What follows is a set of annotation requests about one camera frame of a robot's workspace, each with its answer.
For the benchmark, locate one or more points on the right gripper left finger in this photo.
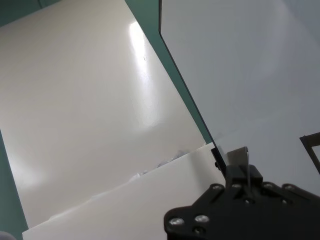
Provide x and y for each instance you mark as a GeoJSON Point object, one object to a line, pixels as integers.
{"type": "Point", "coordinates": [236, 178]}

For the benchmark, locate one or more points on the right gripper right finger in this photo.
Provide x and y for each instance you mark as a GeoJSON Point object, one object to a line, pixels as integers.
{"type": "Point", "coordinates": [257, 180]}

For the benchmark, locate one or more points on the black table edge frame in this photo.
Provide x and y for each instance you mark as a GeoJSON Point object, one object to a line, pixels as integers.
{"type": "Point", "coordinates": [218, 160]}

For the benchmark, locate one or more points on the white matte panel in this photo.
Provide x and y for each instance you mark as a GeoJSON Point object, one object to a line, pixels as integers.
{"type": "Point", "coordinates": [125, 205]}

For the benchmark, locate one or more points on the black tape frame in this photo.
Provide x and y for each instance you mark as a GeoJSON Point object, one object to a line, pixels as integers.
{"type": "Point", "coordinates": [306, 145]}

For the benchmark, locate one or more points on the white glossy panel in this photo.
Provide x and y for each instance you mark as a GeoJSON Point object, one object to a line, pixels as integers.
{"type": "Point", "coordinates": [75, 87]}

